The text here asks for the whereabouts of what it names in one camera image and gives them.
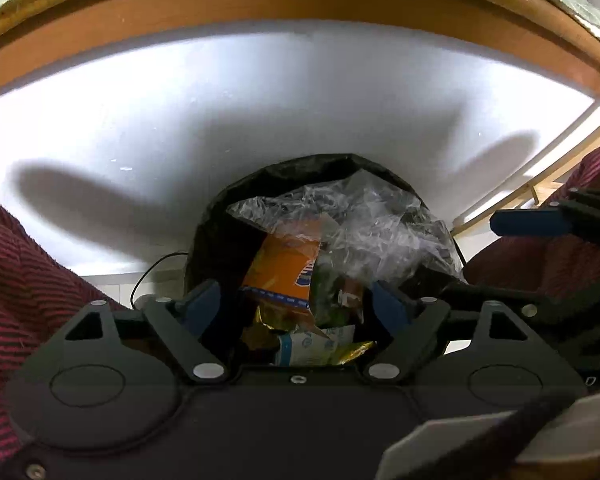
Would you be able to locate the small gold foil wrapper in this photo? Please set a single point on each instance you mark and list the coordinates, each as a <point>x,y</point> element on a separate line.
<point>260,330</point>

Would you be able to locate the light wooden rack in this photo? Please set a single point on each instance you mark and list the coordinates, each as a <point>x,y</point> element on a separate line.
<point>535,192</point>

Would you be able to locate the trash bin with black bag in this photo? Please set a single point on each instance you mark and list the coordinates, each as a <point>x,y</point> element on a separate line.
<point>225,240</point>

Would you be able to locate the green snack packet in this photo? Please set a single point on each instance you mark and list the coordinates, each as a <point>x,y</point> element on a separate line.
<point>330,290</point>

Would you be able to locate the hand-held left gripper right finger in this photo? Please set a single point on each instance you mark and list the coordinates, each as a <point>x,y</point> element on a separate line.
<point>387,306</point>

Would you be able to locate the large yellow-gold foil wrapper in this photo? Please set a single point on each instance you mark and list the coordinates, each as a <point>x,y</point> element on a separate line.
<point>352,351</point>

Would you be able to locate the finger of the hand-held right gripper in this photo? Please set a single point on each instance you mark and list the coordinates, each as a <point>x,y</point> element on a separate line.
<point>527,222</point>
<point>570,315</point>

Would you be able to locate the person's maroon striped clothing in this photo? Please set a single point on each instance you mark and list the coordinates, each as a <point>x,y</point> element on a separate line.
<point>15,310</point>

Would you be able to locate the clear plastic wrap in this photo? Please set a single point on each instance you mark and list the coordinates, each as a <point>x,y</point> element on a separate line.
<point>380,230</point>

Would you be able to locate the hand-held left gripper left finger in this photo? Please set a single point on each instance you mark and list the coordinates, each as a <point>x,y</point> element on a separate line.
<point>202,305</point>

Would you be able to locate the bed frame with white panel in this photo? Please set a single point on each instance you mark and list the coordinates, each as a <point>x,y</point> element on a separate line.
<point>280,100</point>

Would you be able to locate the white and blue packet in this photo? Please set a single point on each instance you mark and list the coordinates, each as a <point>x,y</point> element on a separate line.
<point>307,347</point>

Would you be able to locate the orange snack bag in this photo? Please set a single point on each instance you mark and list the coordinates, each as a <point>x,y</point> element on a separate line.
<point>280,270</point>

